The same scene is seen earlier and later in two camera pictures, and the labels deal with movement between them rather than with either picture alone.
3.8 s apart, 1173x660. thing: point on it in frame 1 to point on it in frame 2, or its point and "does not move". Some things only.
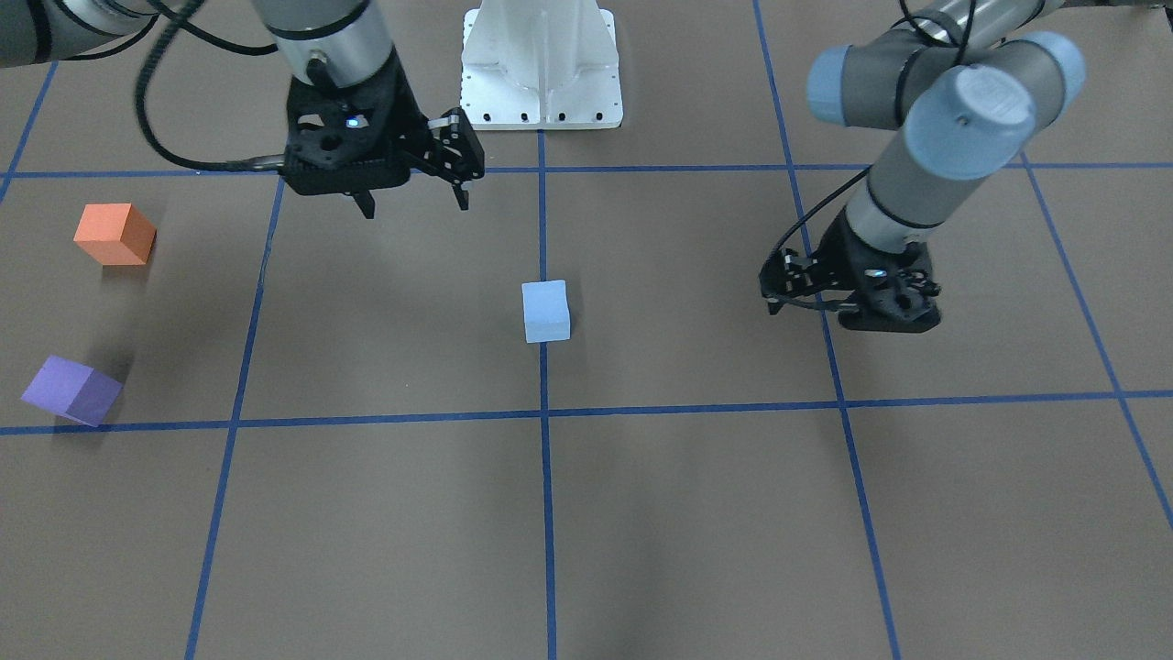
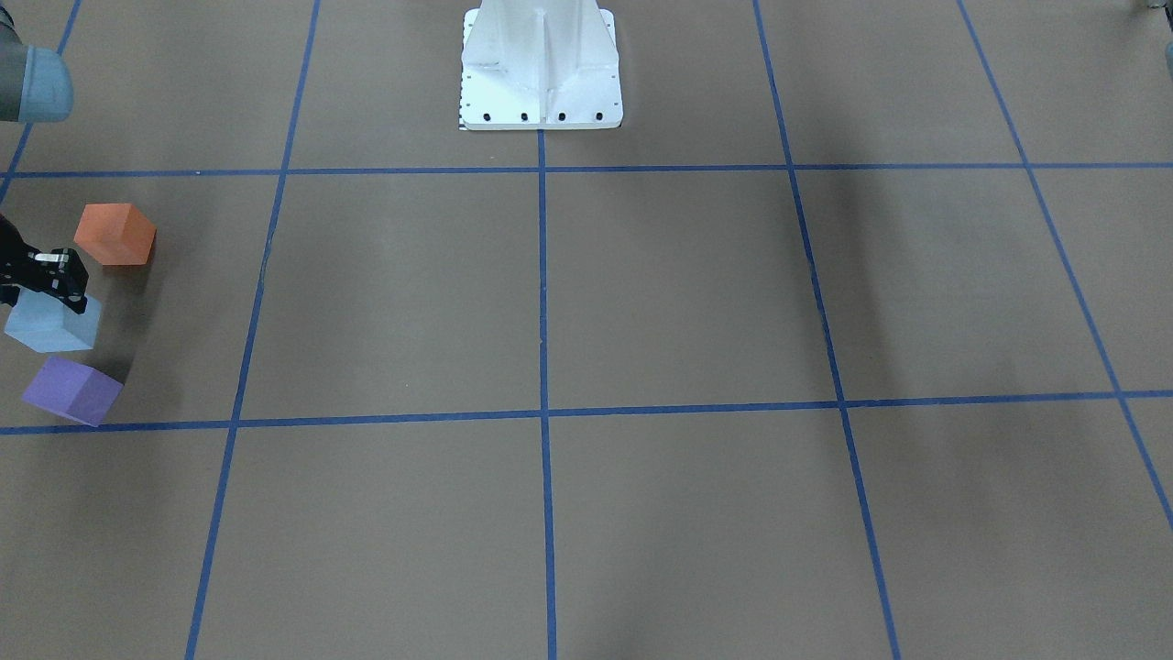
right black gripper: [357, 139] to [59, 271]
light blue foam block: [546, 311] to [44, 324]
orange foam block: [115, 234] does not move
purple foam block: [76, 390] does not move
